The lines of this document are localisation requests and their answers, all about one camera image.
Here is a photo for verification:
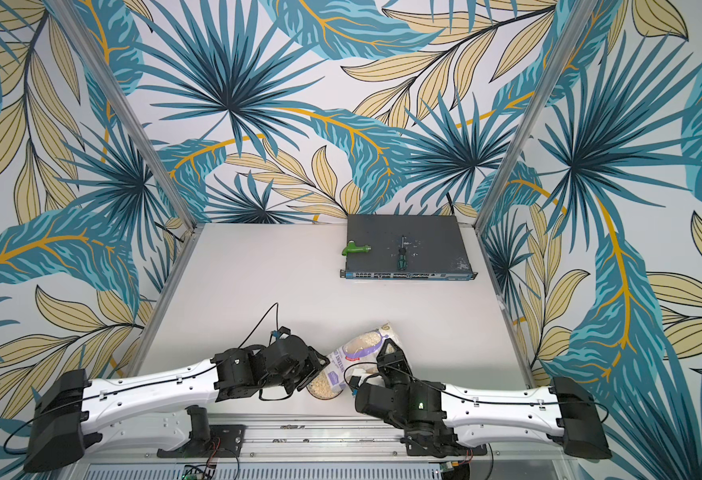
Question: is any oatmeal bag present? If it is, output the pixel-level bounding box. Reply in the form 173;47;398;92
324;324;401;393

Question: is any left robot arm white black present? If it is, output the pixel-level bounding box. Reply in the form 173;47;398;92
23;327;329;473

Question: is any grey network switch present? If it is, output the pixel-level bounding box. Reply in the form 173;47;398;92
340;215;477;281

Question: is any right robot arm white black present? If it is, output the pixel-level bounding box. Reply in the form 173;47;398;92
343;339;612;461

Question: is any patterned breakfast bowl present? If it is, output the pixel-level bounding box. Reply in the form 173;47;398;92
307;371;346;400

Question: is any left aluminium frame post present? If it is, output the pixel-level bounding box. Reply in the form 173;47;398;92
47;0;197;231

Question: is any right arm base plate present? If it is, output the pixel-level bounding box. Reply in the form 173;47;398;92
400;422;488;458

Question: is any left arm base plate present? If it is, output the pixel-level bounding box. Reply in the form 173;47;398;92
157;424;246;459

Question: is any green T-handle tool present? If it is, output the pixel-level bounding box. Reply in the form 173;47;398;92
341;240;372;257

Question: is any aluminium frame post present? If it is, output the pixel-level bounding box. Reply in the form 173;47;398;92
474;0;597;239
47;0;197;231

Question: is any right aluminium frame post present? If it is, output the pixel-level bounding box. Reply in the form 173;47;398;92
474;0;597;239

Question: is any dark green screwdriver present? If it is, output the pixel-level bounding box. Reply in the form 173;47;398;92
397;235;408;271

